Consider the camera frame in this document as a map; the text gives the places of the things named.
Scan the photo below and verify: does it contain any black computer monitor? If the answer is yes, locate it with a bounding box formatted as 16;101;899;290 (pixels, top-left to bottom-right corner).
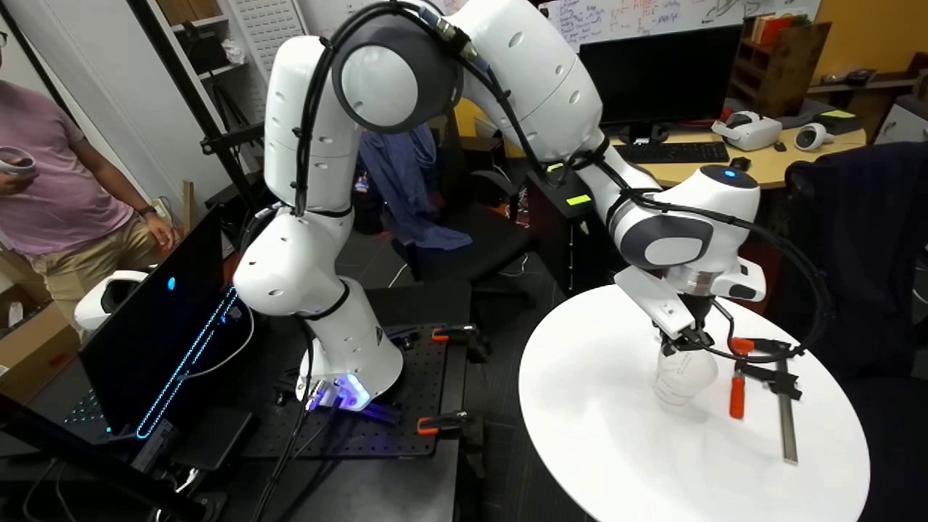
576;24;746;136

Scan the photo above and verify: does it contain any black breadboard table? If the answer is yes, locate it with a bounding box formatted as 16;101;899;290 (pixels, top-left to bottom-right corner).
241;278;477;522

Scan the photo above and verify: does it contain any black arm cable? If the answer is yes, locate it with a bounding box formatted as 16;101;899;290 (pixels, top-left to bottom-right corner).
287;0;828;365

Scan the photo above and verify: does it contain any black computer tower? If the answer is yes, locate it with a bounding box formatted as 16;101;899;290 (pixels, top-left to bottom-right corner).
524;161;620;297

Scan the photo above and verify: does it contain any white VR controller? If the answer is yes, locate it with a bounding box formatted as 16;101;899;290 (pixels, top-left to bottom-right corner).
71;271;154;338
791;120;834;155

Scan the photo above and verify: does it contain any whiteboard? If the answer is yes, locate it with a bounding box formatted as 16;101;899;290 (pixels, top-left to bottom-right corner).
544;0;823;53

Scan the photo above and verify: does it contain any wooden shelf box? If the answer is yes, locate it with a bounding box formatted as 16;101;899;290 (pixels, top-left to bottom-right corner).
730;16;833;120

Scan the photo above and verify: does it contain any black office chair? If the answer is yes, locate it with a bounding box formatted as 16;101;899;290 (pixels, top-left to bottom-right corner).
780;143;928;384

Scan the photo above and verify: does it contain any black keyboard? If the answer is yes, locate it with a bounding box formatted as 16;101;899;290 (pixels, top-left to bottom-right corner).
617;143;730;166

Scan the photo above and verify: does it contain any cardboard box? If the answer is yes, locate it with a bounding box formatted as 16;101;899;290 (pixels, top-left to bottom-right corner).
0;256;80;400

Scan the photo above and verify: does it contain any blue cloth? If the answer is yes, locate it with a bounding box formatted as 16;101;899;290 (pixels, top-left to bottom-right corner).
354;123;477;256

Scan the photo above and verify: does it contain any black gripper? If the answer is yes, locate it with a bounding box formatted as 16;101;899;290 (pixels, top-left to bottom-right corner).
660;287;724;361

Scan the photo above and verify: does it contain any orange black table clamp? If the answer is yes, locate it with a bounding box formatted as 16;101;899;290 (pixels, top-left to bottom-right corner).
414;410;472;439
428;322;485;349

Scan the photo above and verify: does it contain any white VR headset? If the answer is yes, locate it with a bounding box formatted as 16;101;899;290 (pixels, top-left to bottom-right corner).
707;108;786;155

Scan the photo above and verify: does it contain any orange black bar clamp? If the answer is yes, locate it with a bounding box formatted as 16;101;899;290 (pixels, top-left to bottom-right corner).
724;333;805;467

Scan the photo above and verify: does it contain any black stand pole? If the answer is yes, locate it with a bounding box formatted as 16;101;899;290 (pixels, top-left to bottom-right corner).
128;0;283;201

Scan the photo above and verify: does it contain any blue glowing light strip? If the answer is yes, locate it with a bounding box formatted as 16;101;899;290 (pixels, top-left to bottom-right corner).
134;284;244;445

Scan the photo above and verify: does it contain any black computer case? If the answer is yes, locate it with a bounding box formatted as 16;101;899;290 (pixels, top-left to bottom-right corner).
26;207;258;477

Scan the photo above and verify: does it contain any round wooden desk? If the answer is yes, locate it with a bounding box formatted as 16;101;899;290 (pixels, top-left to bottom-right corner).
617;120;870;198

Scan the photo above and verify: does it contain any person in pink shirt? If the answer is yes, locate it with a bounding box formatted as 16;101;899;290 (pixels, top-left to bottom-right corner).
0;26;183;326

